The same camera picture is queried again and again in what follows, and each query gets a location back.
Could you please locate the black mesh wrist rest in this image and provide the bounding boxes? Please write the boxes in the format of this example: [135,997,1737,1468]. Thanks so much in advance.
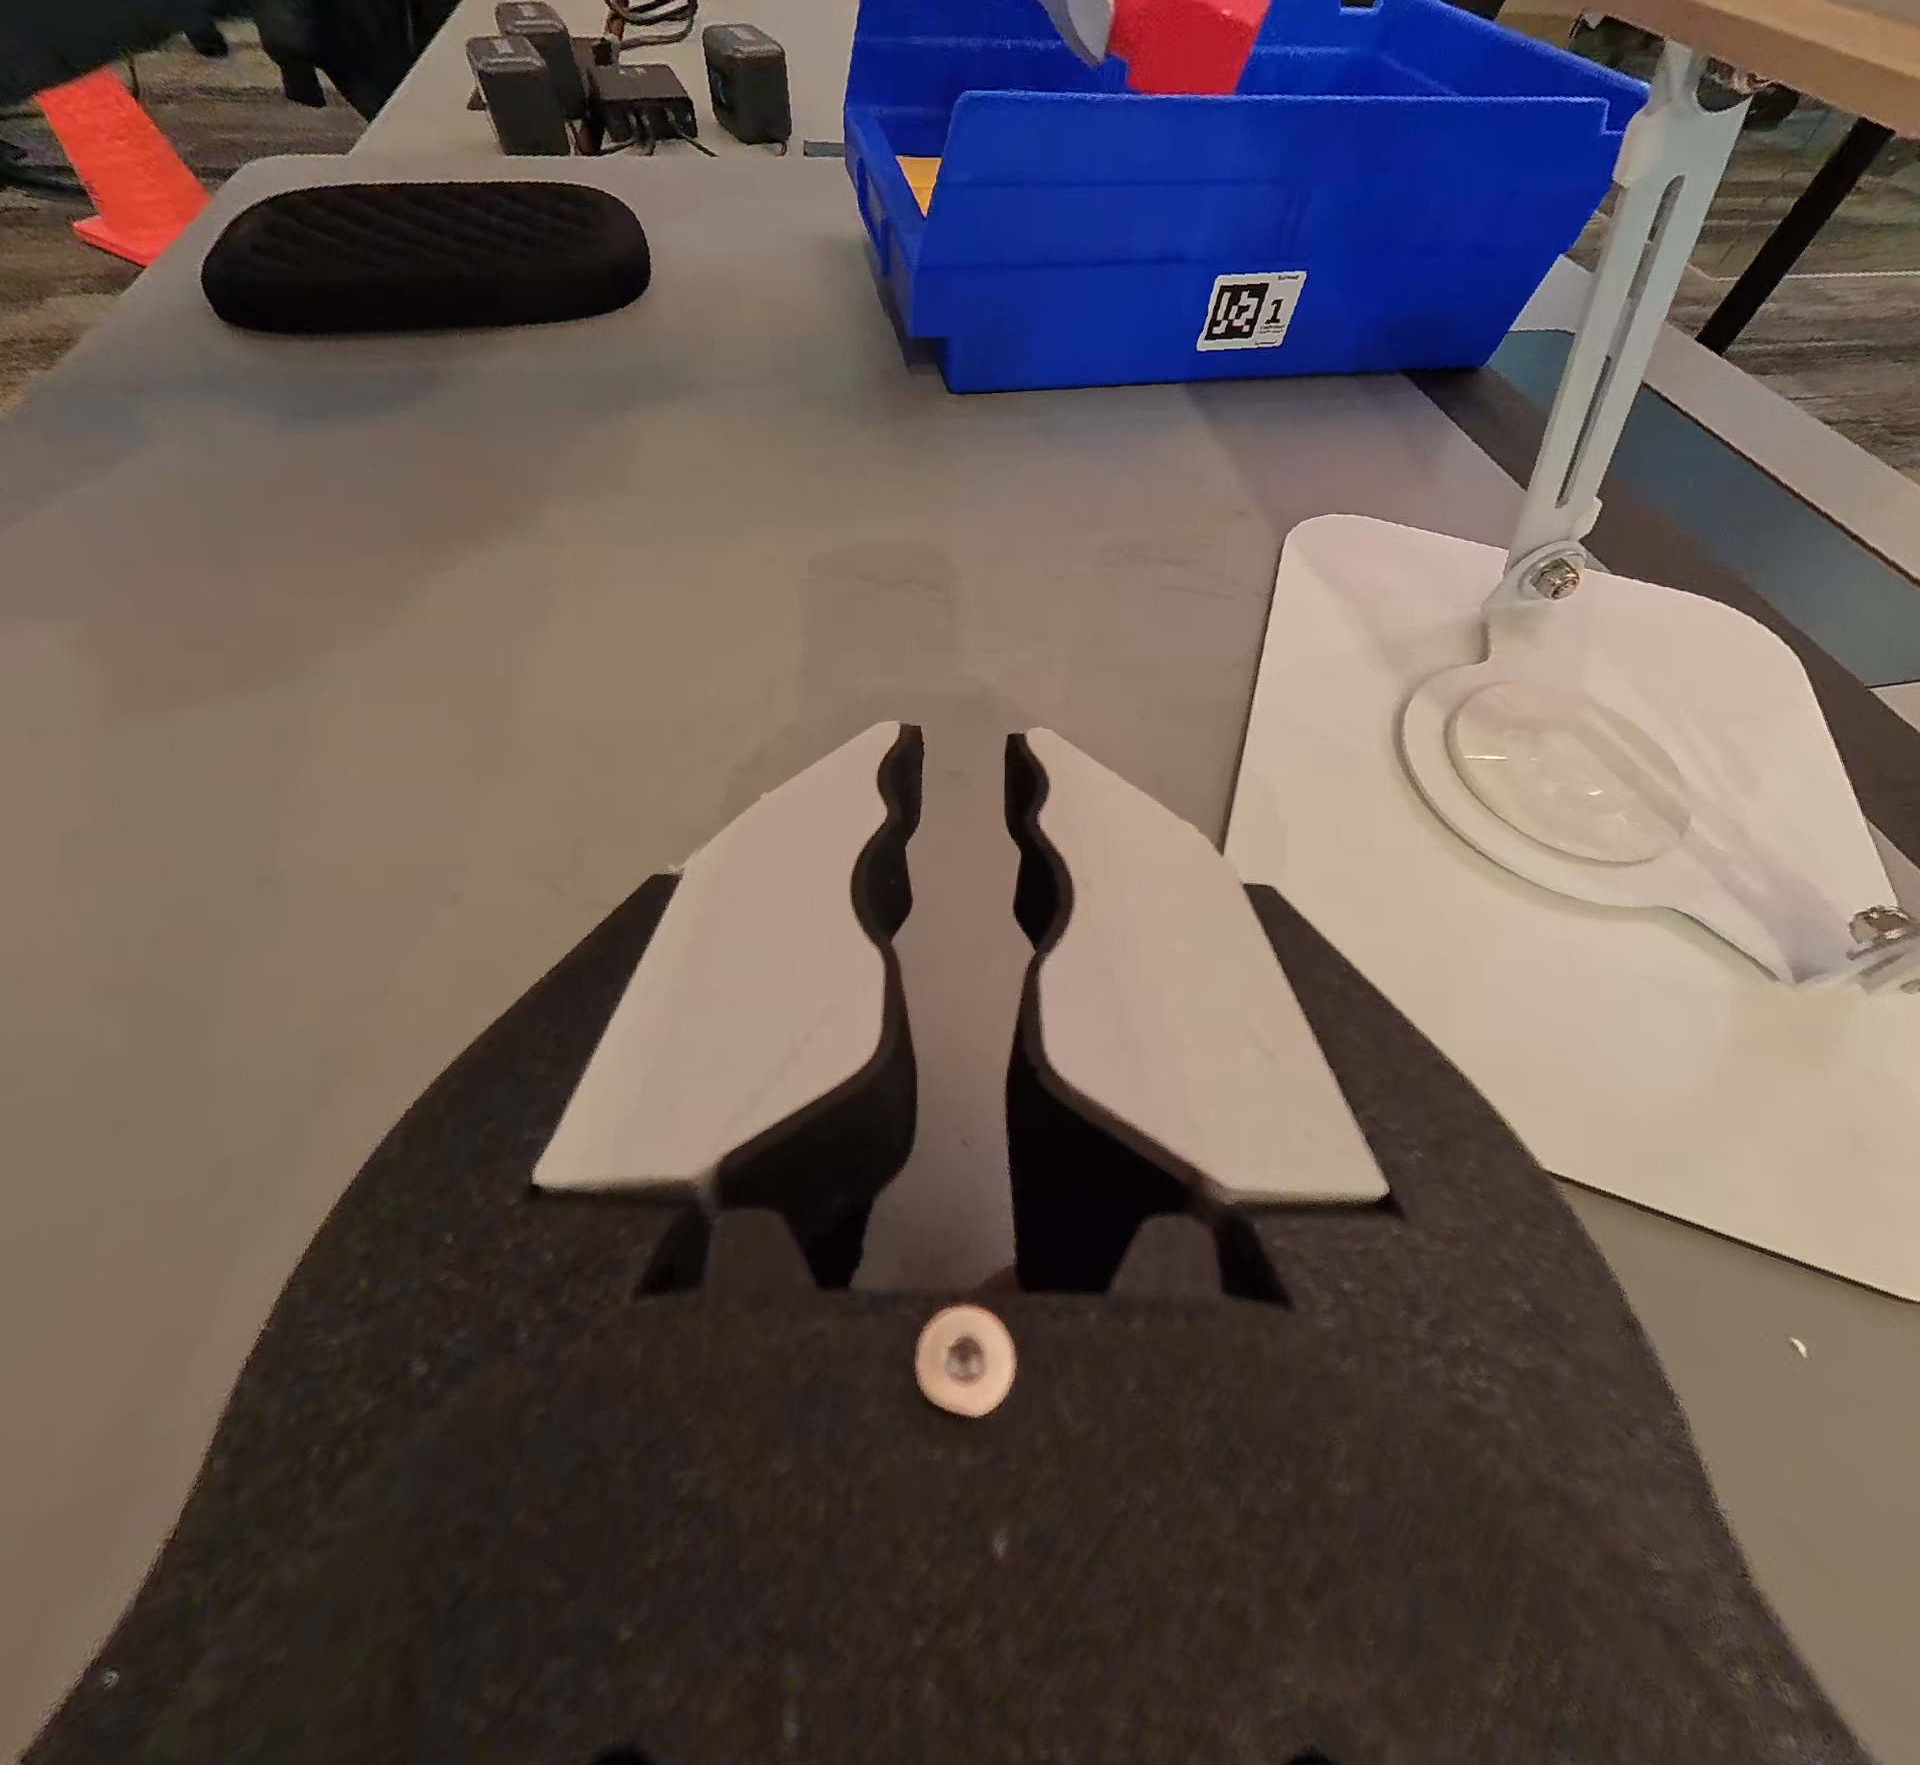
[201,183,654,336]

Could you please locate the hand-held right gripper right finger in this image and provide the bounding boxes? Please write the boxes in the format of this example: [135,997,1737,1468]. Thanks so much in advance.
[1007,729,1391,1296]

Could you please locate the red building block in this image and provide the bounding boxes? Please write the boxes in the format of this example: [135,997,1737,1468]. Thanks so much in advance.
[1110,0,1276,97]

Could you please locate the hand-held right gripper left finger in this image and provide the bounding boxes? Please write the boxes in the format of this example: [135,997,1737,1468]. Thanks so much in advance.
[532,722,921,1296]

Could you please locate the blue tagged plastic bin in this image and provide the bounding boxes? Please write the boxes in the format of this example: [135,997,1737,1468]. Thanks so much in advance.
[842,0,1650,396]

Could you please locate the grey desk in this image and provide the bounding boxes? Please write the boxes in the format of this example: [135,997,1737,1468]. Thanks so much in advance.
[0,0,1920,1765]

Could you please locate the black slanted frame leg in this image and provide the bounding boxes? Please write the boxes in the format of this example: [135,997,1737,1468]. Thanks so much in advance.
[1694,114,1899,359]

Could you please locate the orange traffic cone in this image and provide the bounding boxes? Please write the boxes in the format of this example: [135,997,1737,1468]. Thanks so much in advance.
[34,78,213,268]

